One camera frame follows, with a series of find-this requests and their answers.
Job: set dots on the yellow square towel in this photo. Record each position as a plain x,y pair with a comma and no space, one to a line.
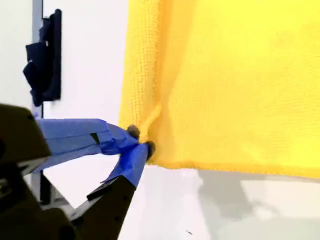
225,87

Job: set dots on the steel post with black clamp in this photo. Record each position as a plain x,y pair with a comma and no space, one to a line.
37,25

